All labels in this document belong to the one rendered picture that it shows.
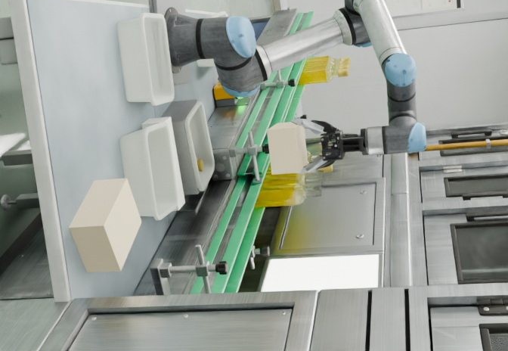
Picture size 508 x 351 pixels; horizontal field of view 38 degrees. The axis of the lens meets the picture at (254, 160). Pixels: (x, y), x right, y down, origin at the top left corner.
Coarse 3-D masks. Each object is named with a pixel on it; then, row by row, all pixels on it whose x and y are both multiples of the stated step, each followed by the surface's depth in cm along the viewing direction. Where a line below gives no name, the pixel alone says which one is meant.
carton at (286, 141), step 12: (276, 132) 193; (288, 132) 193; (300, 132) 201; (276, 144) 194; (288, 144) 193; (300, 144) 199; (276, 156) 194; (288, 156) 194; (300, 156) 198; (276, 168) 195; (288, 168) 194; (300, 168) 196
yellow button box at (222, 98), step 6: (216, 84) 259; (216, 90) 255; (222, 90) 255; (216, 96) 256; (222, 96) 256; (228, 96) 256; (216, 102) 257; (222, 102) 257; (228, 102) 257; (234, 102) 256
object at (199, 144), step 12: (192, 108) 204; (192, 120) 213; (204, 120) 213; (192, 132) 215; (204, 132) 214; (192, 144) 199; (204, 144) 216; (192, 156) 200; (204, 156) 218; (204, 168) 218; (204, 180) 210
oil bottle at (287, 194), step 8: (264, 184) 225; (272, 184) 224; (280, 184) 223; (288, 184) 222; (296, 184) 221; (264, 192) 220; (272, 192) 220; (280, 192) 219; (288, 192) 219; (296, 192) 218; (304, 192) 220; (256, 200) 222; (264, 200) 221; (272, 200) 221; (280, 200) 220; (288, 200) 220; (296, 200) 220
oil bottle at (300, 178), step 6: (282, 174) 228; (288, 174) 228; (294, 174) 227; (300, 174) 226; (264, 180) 226; (270, 180) 226; (276, 180) 225; (282, 180) 224; (288, 180) 224; (294, 180) 223; (300, 180) 224; (306, 186) 225
